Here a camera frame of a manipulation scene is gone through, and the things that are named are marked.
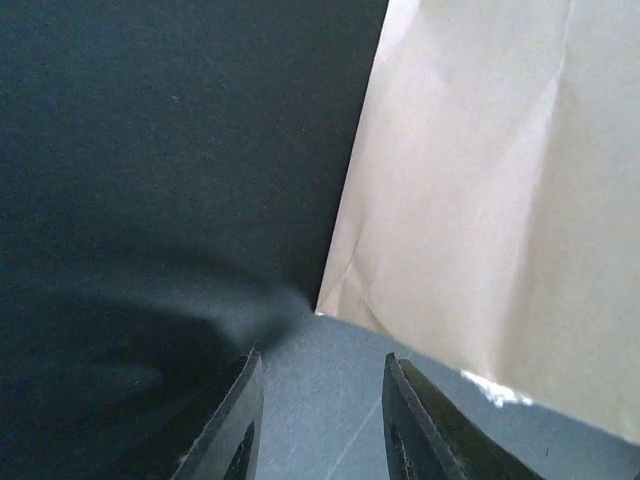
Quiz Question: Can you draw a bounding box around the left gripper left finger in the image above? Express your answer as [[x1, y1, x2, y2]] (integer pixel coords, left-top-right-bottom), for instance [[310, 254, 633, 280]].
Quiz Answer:
[[172, 349, 264, 479]]

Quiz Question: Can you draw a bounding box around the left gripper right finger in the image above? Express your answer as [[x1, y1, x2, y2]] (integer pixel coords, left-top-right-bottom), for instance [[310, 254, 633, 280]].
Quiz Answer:
[[381, 353, 540, 480]]

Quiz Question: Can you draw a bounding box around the brown paper bag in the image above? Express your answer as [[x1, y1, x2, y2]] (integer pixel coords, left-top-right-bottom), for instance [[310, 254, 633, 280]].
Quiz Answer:
[[316, 1, 639, 443]]

